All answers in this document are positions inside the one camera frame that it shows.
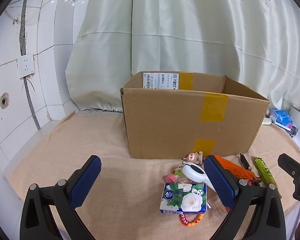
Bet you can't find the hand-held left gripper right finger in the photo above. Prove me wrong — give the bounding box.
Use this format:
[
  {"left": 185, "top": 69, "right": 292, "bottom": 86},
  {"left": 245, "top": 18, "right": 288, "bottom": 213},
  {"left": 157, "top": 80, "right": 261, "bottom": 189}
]
[{"left": 204, "top": 155, "right": 287, "bottom": 240}]

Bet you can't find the blue tissue pack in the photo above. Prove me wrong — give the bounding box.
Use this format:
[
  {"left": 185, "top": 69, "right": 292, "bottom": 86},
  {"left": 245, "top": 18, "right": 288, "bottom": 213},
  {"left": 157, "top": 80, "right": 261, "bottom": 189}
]
[{"left": 269, "top": 109, "right": 293, "bottom": 130}]

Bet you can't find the large white plastic clip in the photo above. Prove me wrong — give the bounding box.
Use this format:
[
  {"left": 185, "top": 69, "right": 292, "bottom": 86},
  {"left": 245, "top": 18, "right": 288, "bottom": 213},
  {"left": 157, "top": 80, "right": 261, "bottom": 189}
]
[{"left": 181, "top": 162, "right": 215, "bottom": 192}]

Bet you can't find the black pen tool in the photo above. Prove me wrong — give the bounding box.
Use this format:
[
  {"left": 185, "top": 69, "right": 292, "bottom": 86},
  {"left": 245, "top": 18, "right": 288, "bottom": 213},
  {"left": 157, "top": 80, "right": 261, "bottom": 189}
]
[{"left": 239, "top": 153, "right": 253, "bottom": 172}]

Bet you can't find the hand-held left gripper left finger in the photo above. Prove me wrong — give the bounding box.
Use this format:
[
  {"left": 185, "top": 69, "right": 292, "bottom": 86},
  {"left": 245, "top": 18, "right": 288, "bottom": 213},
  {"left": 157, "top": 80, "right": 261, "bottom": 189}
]
[{"left": 20, "top": 155, "right": 102, "bottom": 240}]

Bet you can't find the pale green curtain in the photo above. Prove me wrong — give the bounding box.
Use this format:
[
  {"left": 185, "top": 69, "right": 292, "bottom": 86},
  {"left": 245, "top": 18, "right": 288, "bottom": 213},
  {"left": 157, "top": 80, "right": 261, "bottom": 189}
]
[{"left": 65, "top": 0, "right": 300, "bottom": 133}]

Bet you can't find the grey wall conduit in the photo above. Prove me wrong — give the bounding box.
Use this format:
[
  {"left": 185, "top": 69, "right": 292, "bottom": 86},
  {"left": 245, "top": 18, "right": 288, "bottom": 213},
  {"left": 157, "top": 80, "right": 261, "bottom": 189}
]
[{"left": 19, "top": 0, "right": 41, "bottom": 131}]

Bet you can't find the orange plastic packet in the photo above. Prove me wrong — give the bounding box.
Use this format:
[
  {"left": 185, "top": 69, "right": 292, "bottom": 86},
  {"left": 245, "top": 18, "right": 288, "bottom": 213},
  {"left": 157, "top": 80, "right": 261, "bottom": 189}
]
[{"left": 213, "top": 155, "right": 262, "bottom": 183}]

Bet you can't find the brown plush pig toy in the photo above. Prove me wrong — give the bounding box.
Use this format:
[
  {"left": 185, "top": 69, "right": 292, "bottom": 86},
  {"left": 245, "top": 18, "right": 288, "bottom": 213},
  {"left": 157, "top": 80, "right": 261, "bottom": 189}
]
[{"left": 182, "top": 151, "right": 204, "bottom": 167}]

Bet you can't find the green candy packet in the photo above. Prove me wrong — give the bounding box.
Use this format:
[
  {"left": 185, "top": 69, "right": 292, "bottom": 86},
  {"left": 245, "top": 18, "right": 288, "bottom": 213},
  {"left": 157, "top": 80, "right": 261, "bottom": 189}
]
[{"left": 255, "top": 157, "right": 279, "bottom": 189}]

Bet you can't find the floral tissue pack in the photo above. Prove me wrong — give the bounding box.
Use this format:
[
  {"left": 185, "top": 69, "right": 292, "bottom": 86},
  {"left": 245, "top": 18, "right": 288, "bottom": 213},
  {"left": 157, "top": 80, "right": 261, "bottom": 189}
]
[{"left": 159, "top": 182, "right": 207, "bottom": 215}]

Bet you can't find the red orange bead bracelet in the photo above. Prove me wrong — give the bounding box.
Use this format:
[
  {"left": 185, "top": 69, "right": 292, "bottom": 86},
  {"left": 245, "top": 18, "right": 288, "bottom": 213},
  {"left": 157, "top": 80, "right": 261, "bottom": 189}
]
[{"left": 179, "top": 212, "right": 206, "bottom": 228}]

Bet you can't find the small red snack packet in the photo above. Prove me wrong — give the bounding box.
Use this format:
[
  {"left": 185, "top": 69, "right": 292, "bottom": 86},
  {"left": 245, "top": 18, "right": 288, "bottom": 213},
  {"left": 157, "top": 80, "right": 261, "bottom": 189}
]
[{"left": 246, "top": 178, "right": 262, "bottom": 187}]

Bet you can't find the white wall socket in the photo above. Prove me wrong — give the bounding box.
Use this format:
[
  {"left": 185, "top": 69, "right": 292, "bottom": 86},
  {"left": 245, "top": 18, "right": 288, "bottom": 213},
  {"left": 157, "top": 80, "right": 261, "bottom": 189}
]
[{"left": 17, "top": 53, "right": 36, "bottom": 78}]

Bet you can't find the brown cardboard box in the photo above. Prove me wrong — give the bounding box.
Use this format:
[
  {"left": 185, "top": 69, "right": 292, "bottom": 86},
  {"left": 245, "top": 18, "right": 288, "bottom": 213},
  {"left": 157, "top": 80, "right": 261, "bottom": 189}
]
[{"left": 120, "top": 71, "right": 270, "bottom": 160}]

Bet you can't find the beige tablecloth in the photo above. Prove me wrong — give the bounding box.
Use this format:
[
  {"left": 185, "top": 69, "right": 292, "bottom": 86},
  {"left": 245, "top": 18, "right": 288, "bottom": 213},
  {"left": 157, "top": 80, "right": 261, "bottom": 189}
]
[{"left": 2, "top": 110, "right": 300, "bottom": 240}]

